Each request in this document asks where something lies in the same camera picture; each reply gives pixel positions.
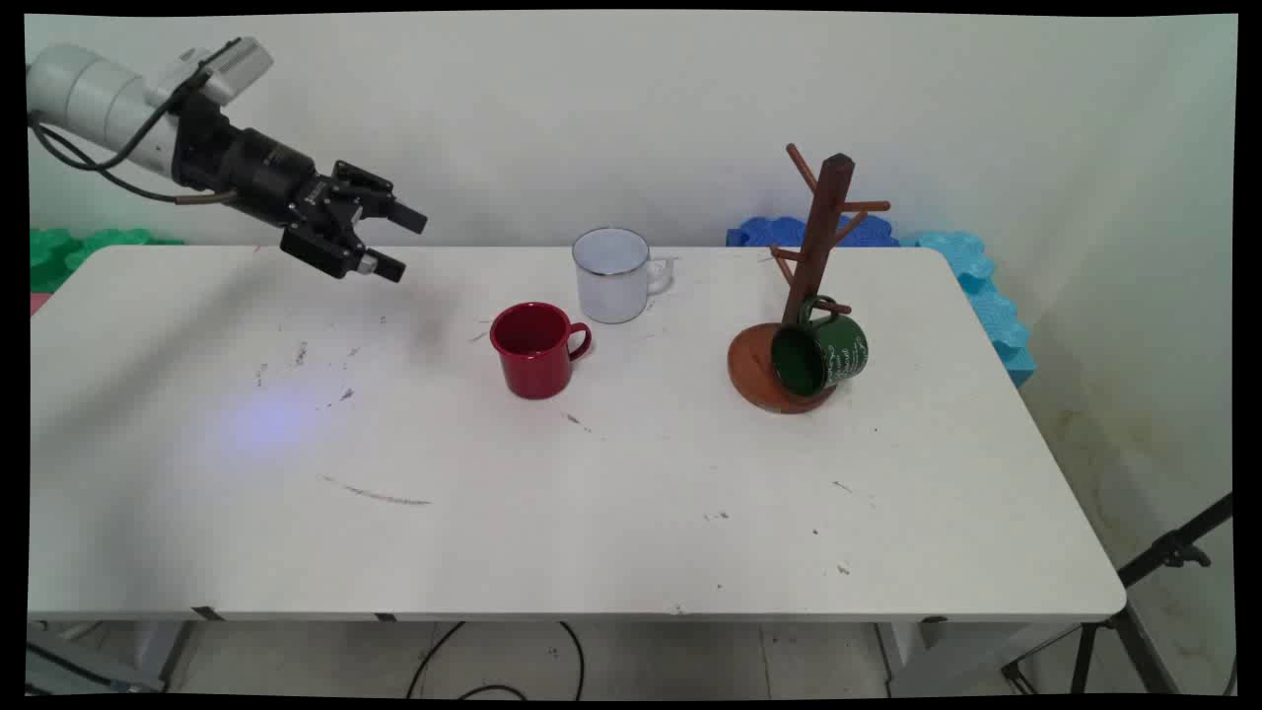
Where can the white enamel mug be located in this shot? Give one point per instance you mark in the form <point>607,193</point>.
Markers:
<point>611,278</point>

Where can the black tripod stand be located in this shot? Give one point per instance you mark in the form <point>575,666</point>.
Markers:
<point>1134,592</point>

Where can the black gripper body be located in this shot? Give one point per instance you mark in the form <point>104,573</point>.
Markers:
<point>251,163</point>

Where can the dark blue foam mat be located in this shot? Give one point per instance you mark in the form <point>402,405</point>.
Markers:
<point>789,233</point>

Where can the grey box under table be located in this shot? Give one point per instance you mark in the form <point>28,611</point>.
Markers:
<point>79,666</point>

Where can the green enamel mug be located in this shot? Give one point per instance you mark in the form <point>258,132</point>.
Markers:
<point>820,352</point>

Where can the green foam mat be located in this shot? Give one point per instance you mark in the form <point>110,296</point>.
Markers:
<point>59,254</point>

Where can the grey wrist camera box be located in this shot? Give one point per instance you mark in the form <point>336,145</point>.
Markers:
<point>232,67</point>

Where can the light blue foam mat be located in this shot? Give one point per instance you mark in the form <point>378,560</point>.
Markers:
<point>991,306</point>

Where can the grey table leg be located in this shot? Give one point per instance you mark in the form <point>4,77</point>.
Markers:
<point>175,651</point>
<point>946,656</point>

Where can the red enamel mug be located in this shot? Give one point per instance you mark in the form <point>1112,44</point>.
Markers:
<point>534,352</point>

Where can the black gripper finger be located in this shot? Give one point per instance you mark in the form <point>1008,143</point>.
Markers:
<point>370,187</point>
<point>330,251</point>

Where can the pink foam mat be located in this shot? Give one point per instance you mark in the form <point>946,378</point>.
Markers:
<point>37,303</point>

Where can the brown wooden mug tree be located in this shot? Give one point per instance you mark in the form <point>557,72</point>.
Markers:
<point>816,237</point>

